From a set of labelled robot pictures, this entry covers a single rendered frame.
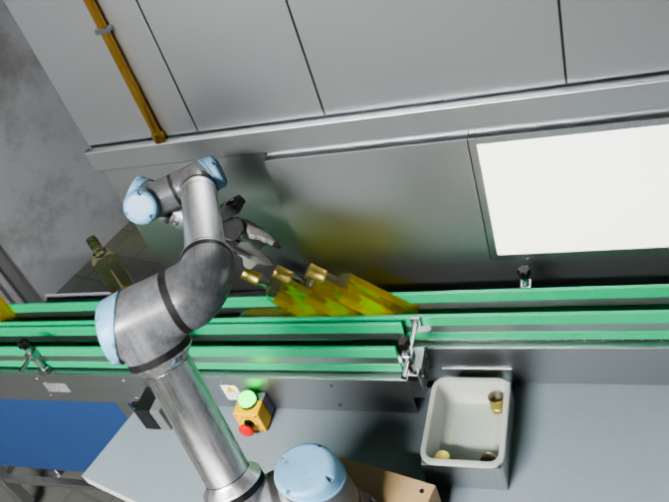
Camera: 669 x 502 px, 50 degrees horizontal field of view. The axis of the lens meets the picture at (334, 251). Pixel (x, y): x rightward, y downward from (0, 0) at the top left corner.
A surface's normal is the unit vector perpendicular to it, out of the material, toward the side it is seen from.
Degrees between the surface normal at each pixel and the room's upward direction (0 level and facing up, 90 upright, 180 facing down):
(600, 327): 90
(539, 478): 0
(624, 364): 90
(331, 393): 90
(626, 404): 0
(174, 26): 90
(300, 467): 3
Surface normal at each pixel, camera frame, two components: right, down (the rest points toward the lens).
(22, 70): 0.83, 0.13
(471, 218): -0.24, 0.67
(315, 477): -0.23, -0.77
